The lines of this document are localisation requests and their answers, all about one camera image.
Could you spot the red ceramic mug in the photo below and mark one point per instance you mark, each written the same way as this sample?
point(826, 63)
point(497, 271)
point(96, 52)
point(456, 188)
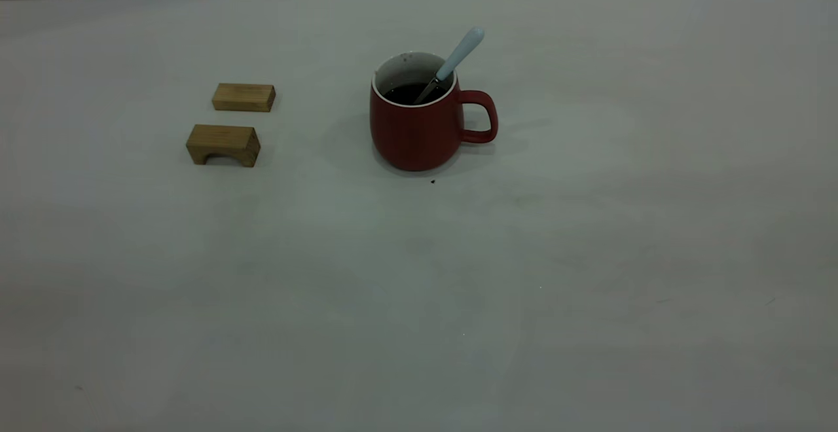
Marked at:
point(412, 137)

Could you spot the flat rectangular wooden block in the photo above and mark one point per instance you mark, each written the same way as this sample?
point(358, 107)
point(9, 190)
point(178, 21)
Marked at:
point(243, 97)

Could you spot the arched wooden block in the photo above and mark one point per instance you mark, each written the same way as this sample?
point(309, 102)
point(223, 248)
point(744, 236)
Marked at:
point(222, 139)

